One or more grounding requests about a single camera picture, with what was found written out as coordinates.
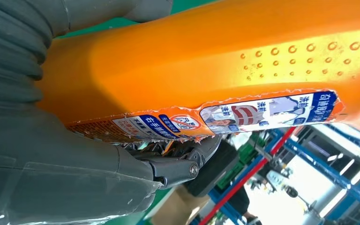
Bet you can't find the green plastic crate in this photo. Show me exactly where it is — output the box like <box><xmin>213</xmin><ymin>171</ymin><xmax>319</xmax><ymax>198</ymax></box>
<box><xmin>217</xmin><ymin>161</ymin><xmax>246</xmax><ymax>190</ymax></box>
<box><xmin>229</xmin><ymin>133</ymin><xmax>262</xmax><ymax>165</ymax></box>

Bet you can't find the cardboard box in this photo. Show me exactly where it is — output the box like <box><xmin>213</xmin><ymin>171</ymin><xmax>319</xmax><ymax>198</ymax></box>
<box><xmin>150</xmin><ymin>186</ymin><xmax>212</xmax><ymax>225</ymax></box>

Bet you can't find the person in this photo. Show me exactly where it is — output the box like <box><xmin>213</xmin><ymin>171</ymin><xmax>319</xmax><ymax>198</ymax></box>
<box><xmin>228</xmin><ymin>186</ymin><xmax>263</xmax><ymax>225</ymax></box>

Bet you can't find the blue rack with red beam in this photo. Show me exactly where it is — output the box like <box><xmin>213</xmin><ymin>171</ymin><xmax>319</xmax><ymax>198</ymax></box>
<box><xmin>195</xmin><ymin>122</ymin><xmax>360</xmax><ymax>225</ymax></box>

